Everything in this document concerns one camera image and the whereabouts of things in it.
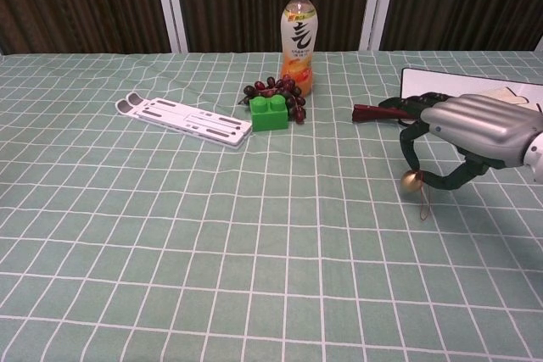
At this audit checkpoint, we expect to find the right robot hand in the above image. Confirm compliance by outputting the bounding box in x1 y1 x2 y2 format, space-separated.
378 91 543 192

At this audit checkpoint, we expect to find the small gold bell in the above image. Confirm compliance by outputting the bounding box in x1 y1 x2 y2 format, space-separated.
400 169 434 222

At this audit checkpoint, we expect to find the white board with black rim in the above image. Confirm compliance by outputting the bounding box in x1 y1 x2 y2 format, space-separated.
399 67 543 115

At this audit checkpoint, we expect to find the folding paper fan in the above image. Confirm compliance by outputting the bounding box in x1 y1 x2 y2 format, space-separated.
350 86 529 124

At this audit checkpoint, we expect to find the orange drink bottle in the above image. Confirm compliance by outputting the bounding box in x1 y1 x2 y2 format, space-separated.
279 0 316 97

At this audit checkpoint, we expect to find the dark red grape bunch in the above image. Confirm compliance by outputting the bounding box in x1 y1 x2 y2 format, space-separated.
238 75 307 125

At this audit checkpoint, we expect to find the green toy building block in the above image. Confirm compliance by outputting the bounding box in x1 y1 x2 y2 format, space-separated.
249 95 290 133

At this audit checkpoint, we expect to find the green checkered tablecloth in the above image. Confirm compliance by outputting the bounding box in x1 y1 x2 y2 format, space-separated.
0 50 543 362

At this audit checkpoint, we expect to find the white folding laptop stand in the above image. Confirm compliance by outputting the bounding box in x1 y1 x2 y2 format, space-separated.
115 92 254 151

